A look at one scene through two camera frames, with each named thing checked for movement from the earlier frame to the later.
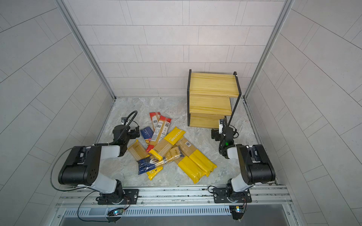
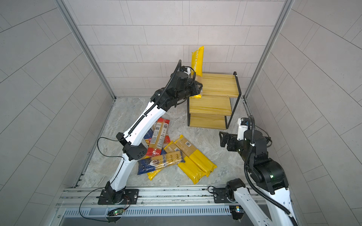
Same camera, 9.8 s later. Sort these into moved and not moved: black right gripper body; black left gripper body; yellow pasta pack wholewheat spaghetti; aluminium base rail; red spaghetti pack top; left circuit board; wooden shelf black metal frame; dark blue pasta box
Moved: black left gripper body; yellow pasta pack wholewheat spaghetti; black right gripper body
Not moved: left circuit board; aluminium base rail; red spaghetti pack top; wooden shelf black metal frame; dark blue pasta box
